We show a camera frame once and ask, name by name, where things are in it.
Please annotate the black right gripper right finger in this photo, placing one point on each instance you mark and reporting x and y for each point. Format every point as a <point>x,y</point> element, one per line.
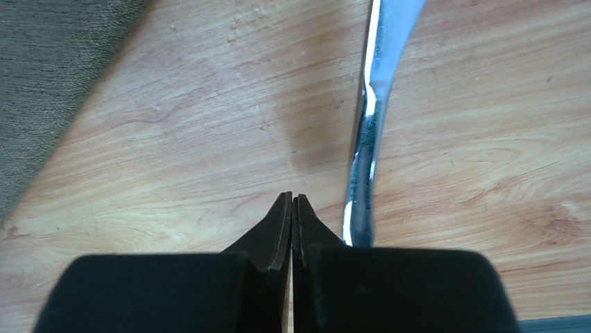
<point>337,288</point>

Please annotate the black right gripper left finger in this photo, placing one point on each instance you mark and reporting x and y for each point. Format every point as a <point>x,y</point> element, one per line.
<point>243,288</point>

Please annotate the silver table knife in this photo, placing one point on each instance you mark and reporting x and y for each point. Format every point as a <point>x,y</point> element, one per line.
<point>390,24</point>

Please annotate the olive brown cloth napkin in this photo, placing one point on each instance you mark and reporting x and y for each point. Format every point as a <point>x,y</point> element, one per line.
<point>52,54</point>

